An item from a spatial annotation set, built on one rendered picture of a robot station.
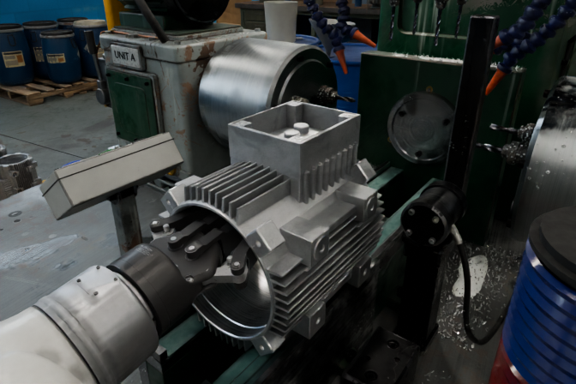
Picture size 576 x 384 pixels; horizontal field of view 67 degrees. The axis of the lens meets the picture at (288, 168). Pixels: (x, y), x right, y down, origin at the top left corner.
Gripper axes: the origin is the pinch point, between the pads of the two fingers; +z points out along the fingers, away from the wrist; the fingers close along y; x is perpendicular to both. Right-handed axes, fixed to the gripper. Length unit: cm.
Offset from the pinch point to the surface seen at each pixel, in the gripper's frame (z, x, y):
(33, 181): 40, 91, 217
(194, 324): -12.5, 13.6, 4.5
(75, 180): -12.9, -1.7, 20.8
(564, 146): 25.0, 0.1, -24.9
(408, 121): 43.7, 10.5, 2.9
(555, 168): 23.5, 2.5, -24.7
